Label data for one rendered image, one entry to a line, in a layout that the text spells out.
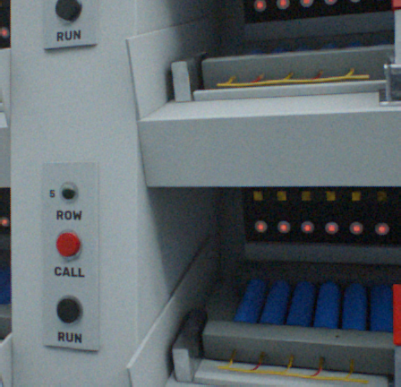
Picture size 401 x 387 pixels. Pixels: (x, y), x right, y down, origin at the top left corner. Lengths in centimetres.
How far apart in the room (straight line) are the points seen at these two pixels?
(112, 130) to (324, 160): 13
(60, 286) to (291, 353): 17
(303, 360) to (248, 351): 4
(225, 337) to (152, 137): 15
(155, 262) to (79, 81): 13
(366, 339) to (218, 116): 18
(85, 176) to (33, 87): 7
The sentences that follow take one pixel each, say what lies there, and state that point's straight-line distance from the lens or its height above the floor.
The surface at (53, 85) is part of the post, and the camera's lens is 38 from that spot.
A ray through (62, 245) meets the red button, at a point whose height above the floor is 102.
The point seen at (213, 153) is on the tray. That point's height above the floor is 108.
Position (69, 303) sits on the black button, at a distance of 37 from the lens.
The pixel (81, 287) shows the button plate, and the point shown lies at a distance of 37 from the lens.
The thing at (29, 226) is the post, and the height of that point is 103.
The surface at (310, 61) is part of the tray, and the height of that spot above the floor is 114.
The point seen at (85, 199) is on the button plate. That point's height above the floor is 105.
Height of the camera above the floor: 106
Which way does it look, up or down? level
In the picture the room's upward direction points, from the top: straight up
